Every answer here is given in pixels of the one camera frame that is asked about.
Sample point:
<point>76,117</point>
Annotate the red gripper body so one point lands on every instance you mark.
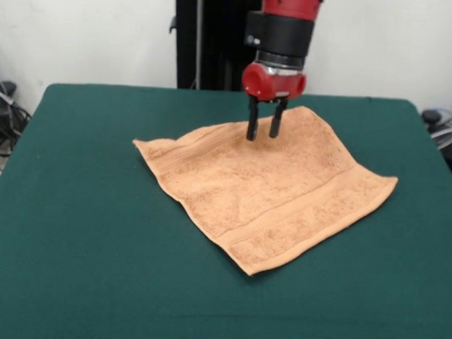
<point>272,85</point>

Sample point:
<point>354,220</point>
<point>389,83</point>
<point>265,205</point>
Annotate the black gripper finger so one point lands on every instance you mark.
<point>253,120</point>
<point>277,119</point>

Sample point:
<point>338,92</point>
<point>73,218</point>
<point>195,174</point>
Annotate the orange terry towel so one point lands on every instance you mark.
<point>266,194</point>

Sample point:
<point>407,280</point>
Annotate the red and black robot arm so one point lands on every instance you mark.
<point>285,25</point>

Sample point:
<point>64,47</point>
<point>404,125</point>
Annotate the dark green table cloth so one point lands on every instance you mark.
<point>96,227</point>

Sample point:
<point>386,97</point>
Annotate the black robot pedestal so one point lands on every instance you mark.
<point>212,45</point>

